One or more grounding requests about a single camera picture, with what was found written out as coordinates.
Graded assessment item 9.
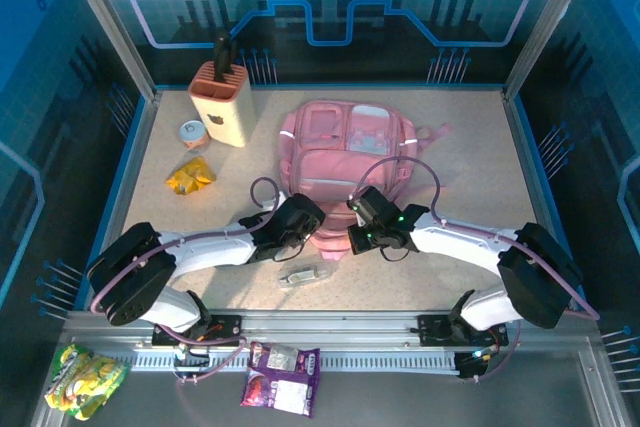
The pink student backpack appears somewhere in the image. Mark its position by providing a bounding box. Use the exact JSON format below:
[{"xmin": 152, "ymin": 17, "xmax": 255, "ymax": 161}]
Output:
[{"xmin": 278, "ymin": 99, "xmax": 451, "ymax": 263}]

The purple snack bag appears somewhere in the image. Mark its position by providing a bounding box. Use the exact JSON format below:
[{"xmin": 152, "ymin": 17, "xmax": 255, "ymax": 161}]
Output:
[{"xmin": 240, "ymin": 341, "xmax": 321, "ymax": 418}]

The green yellow snack bag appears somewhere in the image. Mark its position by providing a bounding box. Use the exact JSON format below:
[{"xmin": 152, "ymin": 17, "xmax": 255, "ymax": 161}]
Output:
[{"xmin": 44, "ymin": 343, "xmax": 131, "ymax": 421}]

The clear plastic pencil pouch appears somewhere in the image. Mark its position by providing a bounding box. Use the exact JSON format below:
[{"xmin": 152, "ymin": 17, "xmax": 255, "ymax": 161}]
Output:
[{"xmin": 277, "ymin": 257, "xmax": 334, "ymax": 291}]

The yellow snack packet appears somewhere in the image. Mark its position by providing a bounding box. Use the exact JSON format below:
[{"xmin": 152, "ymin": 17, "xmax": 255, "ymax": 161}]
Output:
[{"xmin": 165, "ymin": 156, "xmax": 218, "ymax": 197}]

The pull-tab fruit can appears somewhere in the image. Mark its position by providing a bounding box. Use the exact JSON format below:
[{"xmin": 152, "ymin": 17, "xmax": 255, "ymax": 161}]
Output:
[{"xmin": 178, "ymin": 119, "xmax": 210, "ymax": 151}]

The cream knife block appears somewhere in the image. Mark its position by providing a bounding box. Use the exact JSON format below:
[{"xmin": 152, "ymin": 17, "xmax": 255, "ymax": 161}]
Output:
[{"xmin": 188, "ymin": 60, "xmax": 254, "ymax": 148}]

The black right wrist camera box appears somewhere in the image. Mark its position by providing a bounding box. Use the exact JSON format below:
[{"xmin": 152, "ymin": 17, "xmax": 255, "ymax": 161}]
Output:
[{"xmin": 348, "ymin": 186, "xmax": 397, "ymax": 224}]

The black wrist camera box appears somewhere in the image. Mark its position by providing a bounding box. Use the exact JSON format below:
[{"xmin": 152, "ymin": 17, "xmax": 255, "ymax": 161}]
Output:
[
  {"xmin": 348, "ymin": 186, "xmax": 397, "ymax": 224},
  {"xmin": 273, "ymin": 193, "xmax": 327, "ymax": 238}
]

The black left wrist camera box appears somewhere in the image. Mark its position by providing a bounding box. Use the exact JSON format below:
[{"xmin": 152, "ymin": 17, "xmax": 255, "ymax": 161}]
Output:
[{"xmin": 273, "ymin": 193, "xmax": 327, "ymax": 238}]

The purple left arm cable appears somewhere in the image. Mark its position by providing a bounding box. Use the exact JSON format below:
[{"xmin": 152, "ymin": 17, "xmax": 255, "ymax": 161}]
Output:
[{"xmin": 91, "ymin": 176, "xmax": 282, "ymax": 386}]

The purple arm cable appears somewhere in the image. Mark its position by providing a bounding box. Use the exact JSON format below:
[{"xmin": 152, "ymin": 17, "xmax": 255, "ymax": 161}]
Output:
[
  {"xmin": 349, "ymin": 156, "xmax": 601, "ymax": 383},
  {"xmin": 91, "ymin": 176, "xmax": 282, "ymax": 386}
]

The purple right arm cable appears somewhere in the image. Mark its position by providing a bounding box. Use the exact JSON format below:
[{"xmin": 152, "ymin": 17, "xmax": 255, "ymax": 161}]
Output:
[{"xmin": 349, "ymin": 156, "xmax": 601, "ymax": 383}]

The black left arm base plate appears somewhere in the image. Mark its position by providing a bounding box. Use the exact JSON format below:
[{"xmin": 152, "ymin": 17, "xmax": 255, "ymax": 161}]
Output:
[{"xmin": 152, "ymin": 314, "xmax": 244, "ymax": 348}]

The aluminium rail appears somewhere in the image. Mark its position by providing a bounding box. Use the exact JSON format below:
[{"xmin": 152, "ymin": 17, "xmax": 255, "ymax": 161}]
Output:
[{"xmin": 62, "ymin": 310, "xmax": 601, "ymax": 373}]

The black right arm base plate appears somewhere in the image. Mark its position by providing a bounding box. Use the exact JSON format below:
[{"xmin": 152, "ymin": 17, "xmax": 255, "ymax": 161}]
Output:
[{"xmin": 417, "ymin": 314, "xmax": 509, "ymax": 348}]

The blue table edge frame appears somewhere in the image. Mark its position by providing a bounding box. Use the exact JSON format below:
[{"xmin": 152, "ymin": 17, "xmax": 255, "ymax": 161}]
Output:
[{"xmin": 74, "ymin": 82, "xmax": 591, "ymax": 312}]

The black knife handle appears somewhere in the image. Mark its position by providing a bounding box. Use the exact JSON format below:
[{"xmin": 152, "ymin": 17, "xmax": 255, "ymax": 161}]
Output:
[{"xmin": 212, "ymin": 31, "xmax": 237, "ymax": 84}]

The aluminium frame post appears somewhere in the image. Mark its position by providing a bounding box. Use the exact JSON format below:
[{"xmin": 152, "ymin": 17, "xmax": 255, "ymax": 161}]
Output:
[
  {"xmin": 501, "ymin": 0, "xmax": 604, "ymax": 101},
  {"xmin": 55, "ymin": 0, "xmax": 160, "ymax": 101}
]

